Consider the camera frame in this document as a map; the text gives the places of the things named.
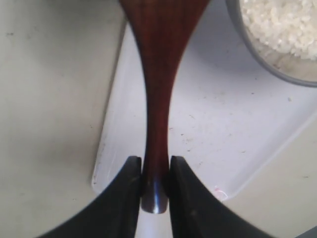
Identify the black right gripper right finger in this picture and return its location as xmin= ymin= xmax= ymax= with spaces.
xmin=168 ymin=155 xmax=305 ymax=238

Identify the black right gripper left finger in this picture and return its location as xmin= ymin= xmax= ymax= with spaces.
xmin=41 ymin=156 xmax=141 ymax=238

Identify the dark brown wooden spoon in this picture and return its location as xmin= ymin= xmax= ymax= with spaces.
xmin=120 ymin=0 xmax=208 ymax=214

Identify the steel bowl of rice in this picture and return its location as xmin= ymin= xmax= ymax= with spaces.
xmin=225 ymin=0 xmax=317 ymax=88

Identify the white rectangular plastic tray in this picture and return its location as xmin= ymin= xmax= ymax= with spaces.
xmin=92 ymin=0 xmax=317 ymax=200

